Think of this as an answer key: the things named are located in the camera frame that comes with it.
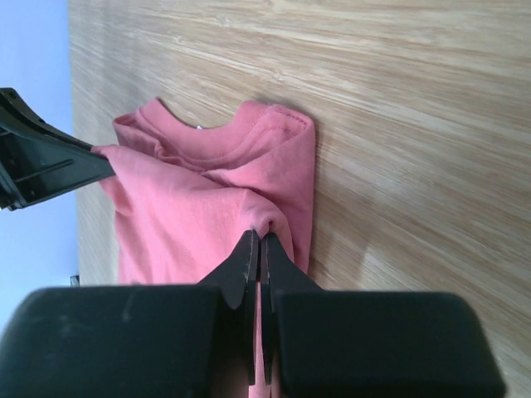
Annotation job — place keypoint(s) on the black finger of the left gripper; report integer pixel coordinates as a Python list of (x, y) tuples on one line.
[(38, 161)]

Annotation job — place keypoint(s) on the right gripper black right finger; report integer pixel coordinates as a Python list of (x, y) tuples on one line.
[(332, 343)]

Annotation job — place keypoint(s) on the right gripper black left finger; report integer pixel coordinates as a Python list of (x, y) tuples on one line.
[(174, 340)]

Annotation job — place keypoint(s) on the salmon pink t shirt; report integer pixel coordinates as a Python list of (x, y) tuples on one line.
[(184, 196)]

